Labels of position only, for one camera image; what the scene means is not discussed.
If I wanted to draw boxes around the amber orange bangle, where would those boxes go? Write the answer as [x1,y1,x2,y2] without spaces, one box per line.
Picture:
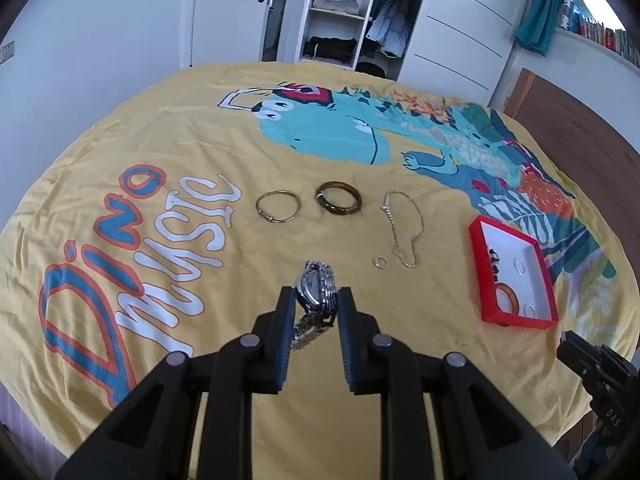
[495,283,520,315]

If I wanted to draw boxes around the small silver hoop earring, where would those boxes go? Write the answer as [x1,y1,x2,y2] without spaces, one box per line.
[372,255,388,270]

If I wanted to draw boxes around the silver metal wristwatch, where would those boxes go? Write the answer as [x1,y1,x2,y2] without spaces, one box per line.
[291,260,337,351]

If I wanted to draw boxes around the silver chain necklace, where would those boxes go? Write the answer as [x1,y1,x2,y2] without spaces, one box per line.
[380,190,426,270]

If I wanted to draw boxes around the thin gold bangle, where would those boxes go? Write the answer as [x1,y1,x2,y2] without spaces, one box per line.
[255,190,302,224]

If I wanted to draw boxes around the dark tortoiseshell bangle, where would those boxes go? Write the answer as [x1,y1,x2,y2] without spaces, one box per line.
[316,181,362,216]

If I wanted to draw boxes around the red jewelry box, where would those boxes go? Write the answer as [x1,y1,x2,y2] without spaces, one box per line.
[469,216,559,330]

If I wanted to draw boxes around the white bedroom door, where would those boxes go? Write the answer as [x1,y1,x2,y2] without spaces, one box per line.
[179,0,270,68]

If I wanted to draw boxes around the wooden headboard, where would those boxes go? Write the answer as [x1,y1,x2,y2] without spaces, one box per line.
[504,68,640,271]

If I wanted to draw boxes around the yellow dinosaur print duvet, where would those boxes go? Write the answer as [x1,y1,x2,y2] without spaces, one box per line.
[1,63,639,454]

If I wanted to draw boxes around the teal curtain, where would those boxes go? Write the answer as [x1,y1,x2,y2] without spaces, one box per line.
[514,0,563,56]

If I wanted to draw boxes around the row of books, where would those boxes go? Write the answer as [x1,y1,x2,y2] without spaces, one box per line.
[556,0,639,67]

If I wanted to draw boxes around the open white wardrobe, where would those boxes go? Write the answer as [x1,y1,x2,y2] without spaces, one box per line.
[292,0,527,105]

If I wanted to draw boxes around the folded black clothes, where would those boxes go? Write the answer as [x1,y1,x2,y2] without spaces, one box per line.
[303,36,357,63]

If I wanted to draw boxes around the hanging grey jacket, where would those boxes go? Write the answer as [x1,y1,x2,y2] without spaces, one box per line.
[366,0,422,58]

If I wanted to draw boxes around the folded beige clothes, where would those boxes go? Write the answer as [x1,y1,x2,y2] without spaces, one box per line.
[311,0,360,15]

